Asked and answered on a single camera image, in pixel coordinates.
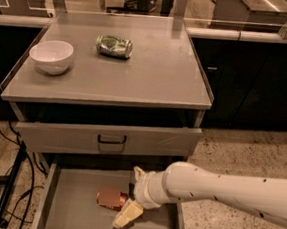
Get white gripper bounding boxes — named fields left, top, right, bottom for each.
left=112, top=166, right=162, bottom=229

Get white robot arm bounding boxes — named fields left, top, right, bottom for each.
left=113, top=162, right=287, bottom=229

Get grey top drawer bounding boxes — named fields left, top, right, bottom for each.
left=17, top=122, right=201, bottom=157

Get grey open middle drawer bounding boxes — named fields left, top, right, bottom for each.
left=30, top=161, right=182, bottom=229

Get grey drawer cabinet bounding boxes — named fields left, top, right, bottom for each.
left=0, top=3, right=222, bottom=229

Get green soda can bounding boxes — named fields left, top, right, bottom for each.
left=95, top=35, right=133, bottom=59

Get black metal floor bar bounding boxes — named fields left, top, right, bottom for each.
left=0, top=143, right=26, bottom=223

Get white ceramic bowl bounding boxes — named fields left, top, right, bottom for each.
left=29, top=40, right=74, bottom=75

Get clear acrylic barrier panel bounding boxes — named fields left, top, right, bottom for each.
left=0, top=0, right=287, bottom=33

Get black drawer handle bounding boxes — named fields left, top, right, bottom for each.
left=97, top=135, right=127, bottom=145

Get black floor cables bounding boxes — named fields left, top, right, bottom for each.
left=0, top=119, right=52, bottom=229

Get grey counter rail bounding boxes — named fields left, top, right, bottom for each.
left=0, top=15, right=287, bottom=44

